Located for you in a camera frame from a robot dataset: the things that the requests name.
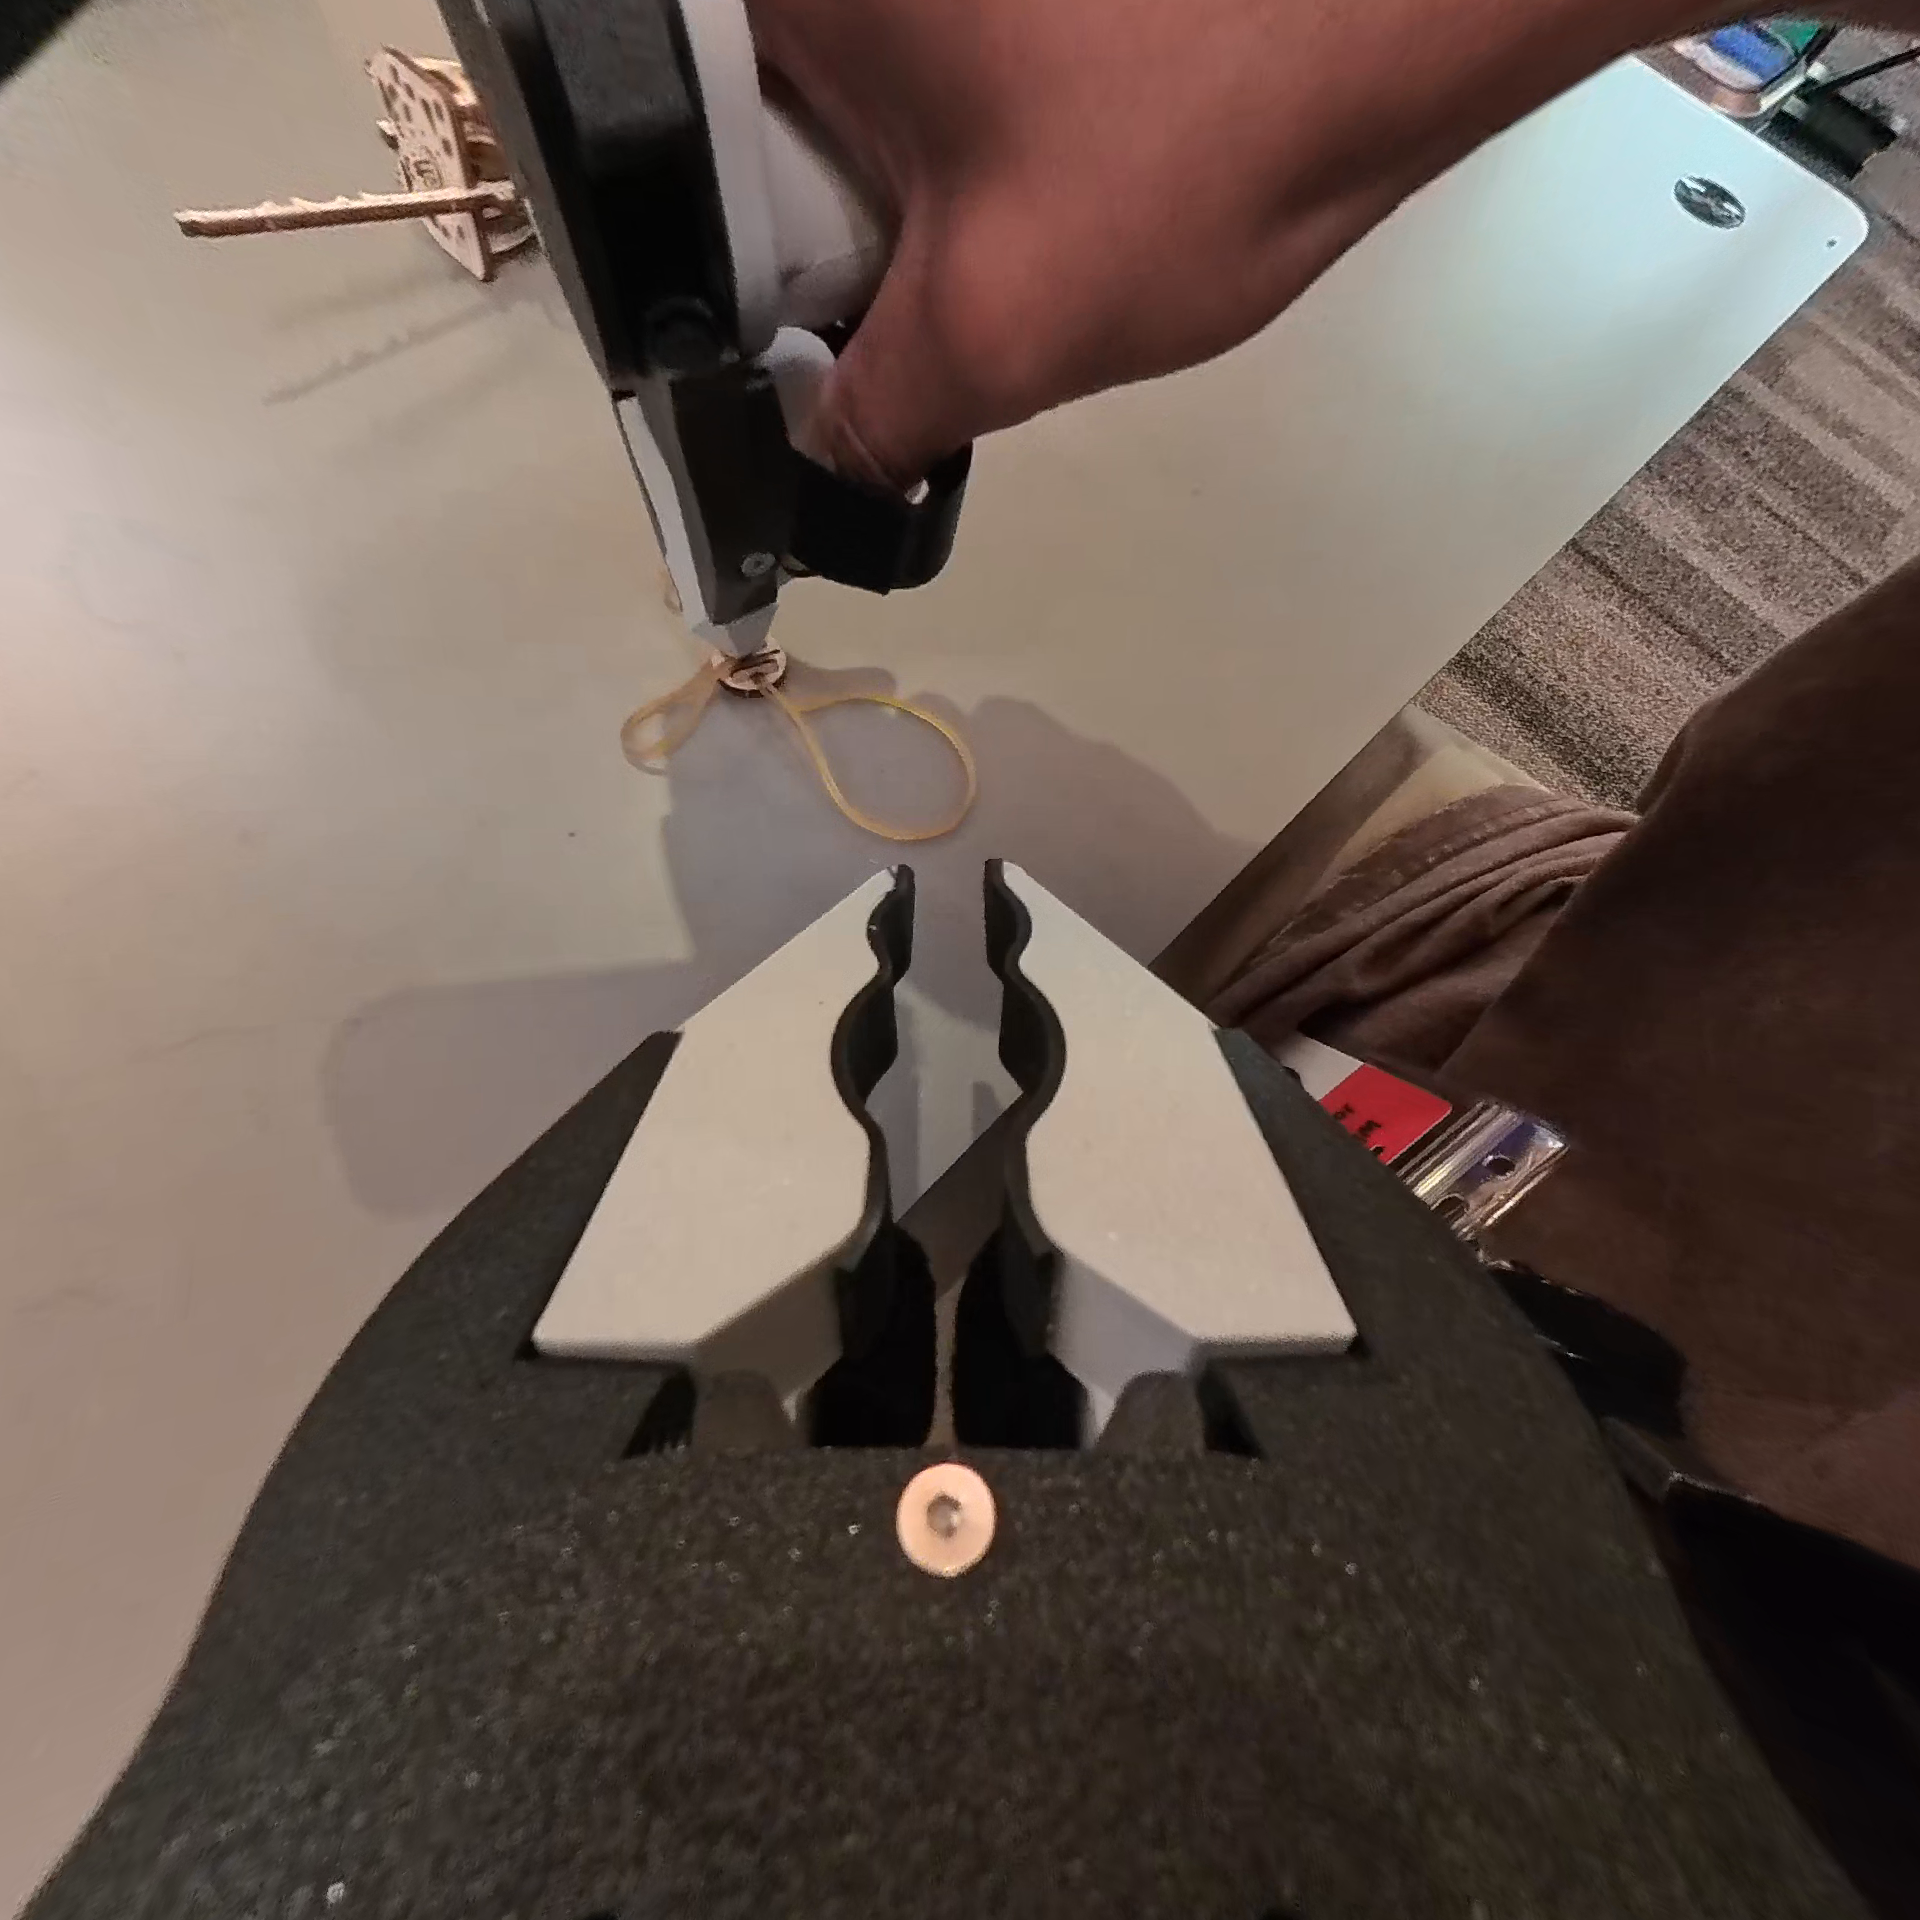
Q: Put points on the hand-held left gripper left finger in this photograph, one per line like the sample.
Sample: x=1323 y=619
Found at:
x=706 y=1185

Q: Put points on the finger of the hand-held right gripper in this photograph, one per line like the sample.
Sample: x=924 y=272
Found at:
x=720 y=510

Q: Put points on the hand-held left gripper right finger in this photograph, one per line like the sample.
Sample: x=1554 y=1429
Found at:
x=1186 y=1185

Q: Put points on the small wooden wheel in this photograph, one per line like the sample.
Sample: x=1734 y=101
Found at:
x=740 y=677

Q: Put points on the yellow rubber band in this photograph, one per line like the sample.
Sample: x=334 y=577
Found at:
x=671 y=705

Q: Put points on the wooden gear model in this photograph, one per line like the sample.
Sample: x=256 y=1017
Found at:
x=429 y=119

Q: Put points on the person's right hand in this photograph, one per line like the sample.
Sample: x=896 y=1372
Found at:
x=1080 y=195

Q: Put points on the red and white badge card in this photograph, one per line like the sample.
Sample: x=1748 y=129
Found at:
x=1388 y=1110

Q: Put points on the metal badge clip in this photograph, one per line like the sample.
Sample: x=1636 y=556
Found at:
x=1485 y=1171

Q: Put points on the wooden toothed rack strip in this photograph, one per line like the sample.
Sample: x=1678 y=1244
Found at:
x=300 y=215

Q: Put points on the dark cloth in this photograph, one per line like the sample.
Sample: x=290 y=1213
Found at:
x=1799 y=1680

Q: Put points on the round table grommet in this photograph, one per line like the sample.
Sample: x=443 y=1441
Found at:
x=1710 y=201

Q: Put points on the pale tray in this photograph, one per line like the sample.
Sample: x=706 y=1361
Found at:
x=1741 y=99

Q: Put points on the blue box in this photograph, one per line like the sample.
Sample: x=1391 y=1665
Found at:
x=1757 y=53

